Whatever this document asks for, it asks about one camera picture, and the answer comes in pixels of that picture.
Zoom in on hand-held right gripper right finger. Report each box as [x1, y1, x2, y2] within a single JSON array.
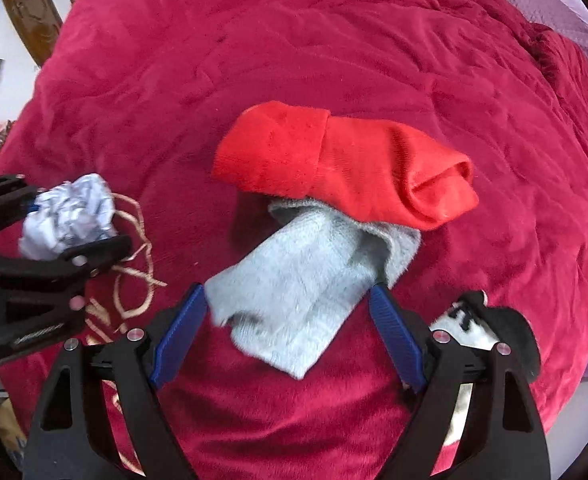
[[369, 284, 552, 480]]

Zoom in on dark red plush blanket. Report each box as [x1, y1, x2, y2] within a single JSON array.
[[0, 0, 588, 480]]

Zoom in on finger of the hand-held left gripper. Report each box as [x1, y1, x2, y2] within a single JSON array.
[[0, 234, 134, 312], [0, 174, 42, 256]]

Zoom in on grey sock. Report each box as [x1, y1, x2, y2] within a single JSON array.
[[204, 197, 422, 380]]

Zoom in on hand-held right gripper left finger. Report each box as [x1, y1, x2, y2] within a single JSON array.
[[24, 282, 209, 480]]

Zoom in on small white paper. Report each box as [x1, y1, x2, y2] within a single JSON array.
[[18, 173, 120, 262]]

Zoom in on white sock with black heel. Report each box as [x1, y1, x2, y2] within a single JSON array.
[[426, 290, 542, 453]]

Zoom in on plain red sock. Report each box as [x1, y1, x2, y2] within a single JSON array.
[[213, 101, 480, 232]]

